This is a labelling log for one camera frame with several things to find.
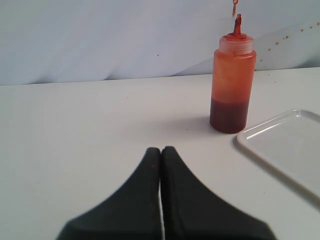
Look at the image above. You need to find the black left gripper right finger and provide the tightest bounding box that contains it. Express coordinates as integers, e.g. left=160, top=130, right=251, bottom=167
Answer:
left=160, top=146, right=275, bottom=240

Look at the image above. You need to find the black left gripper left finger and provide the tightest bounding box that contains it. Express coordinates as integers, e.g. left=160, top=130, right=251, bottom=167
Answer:
left=57, top=147, right=162, bottom=240

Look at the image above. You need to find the red sauce squeeze bottle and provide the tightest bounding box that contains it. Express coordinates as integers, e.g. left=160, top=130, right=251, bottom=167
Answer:
left=209, top=0, right=257, bottom=134

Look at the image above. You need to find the white rectangular tray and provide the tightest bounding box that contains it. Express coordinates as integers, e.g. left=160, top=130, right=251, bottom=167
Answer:
left=236, top=109, right=320, bottom=198

